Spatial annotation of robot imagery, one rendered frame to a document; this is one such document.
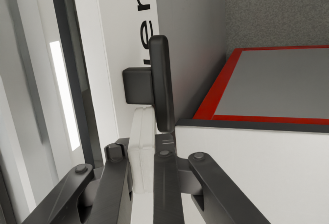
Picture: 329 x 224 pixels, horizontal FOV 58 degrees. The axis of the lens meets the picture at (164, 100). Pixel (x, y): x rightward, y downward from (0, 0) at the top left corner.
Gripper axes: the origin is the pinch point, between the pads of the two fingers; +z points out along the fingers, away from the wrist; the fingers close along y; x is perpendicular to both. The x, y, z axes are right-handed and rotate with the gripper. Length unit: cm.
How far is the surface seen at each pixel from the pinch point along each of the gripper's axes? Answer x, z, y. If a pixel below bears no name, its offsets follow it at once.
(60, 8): 9.3, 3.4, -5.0
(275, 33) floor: -5, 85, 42
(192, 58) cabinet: -1.8, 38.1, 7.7
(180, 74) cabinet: -2.6, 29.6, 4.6
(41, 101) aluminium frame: 3.8, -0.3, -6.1
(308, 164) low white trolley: -10.9, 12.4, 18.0
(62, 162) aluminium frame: -0.9, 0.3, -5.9
